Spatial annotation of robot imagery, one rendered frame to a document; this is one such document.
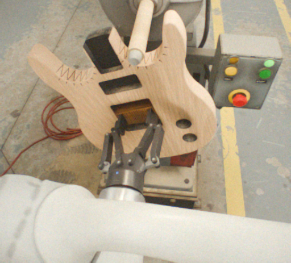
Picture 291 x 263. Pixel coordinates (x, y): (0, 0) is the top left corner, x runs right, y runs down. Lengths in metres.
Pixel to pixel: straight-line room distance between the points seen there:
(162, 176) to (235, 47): 0.85
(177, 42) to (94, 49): 0.17
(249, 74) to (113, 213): 0.60
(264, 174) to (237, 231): 1.63
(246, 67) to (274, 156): 1.30
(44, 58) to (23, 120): 1.60
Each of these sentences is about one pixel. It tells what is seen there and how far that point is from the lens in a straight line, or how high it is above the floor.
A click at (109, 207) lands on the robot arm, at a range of 0.33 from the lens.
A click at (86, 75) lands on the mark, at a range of 0.65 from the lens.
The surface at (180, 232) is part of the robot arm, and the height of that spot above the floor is 1.28.
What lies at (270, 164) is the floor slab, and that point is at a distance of 2.00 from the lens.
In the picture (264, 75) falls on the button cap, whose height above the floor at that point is 1.07.
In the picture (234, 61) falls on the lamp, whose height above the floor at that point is 1.11.
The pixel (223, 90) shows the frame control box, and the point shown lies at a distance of 0.85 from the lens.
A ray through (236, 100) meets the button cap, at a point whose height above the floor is 0.99.
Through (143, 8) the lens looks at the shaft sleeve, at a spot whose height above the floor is 1.27.
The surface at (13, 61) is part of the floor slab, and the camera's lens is 2.79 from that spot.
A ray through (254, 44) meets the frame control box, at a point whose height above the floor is 1.12.
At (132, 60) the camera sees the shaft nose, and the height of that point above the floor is 1.25.
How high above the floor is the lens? 1.57
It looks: 49 degrees down
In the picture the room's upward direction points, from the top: straight up
